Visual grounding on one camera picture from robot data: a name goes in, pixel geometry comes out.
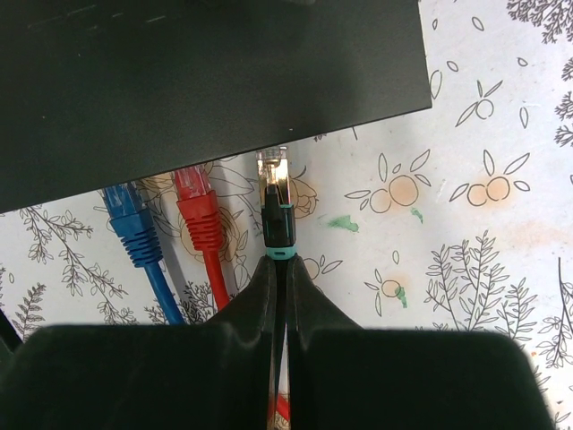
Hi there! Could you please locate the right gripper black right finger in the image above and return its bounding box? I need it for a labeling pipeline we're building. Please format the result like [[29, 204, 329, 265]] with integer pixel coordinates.
[[286, 257, 552, 430]]

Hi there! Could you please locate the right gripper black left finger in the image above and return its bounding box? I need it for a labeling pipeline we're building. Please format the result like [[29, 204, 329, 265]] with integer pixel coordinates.
[[1, 257, 277, 429]]

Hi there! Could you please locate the long black coax cable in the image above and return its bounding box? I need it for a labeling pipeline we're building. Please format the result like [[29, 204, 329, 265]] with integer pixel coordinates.
[[254, 145, 298, 430]]

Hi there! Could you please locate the red ethernet cable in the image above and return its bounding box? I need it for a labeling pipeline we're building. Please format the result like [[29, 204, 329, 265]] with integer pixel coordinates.
[[173, 166, 292, 422]]

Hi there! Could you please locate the blue ethernet cable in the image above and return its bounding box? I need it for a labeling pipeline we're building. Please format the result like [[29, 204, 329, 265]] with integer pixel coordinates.
[[101, 181, 186, 326]]

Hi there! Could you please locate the black network switch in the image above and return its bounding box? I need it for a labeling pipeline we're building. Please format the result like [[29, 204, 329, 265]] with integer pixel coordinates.
[[1, 1, 432, 211]]

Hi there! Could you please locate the floral patterned table mat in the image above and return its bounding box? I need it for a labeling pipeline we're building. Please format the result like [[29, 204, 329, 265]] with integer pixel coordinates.
[[1, 1, 572, 429]]

